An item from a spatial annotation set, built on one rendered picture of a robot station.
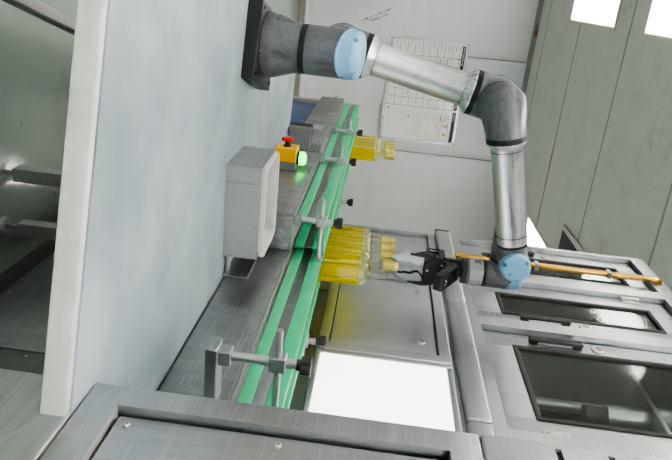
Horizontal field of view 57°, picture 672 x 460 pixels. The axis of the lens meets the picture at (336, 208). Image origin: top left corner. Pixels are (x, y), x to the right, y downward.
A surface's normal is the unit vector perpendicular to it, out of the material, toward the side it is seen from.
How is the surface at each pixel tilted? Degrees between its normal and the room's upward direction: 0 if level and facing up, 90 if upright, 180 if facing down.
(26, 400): 90
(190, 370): 90
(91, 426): 90
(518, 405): 90
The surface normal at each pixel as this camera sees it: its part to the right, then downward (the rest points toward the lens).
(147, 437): 0.10, -0.94
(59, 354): -0.06, 0.04
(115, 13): 0.99, 0.11
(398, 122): -0.09, 0.33
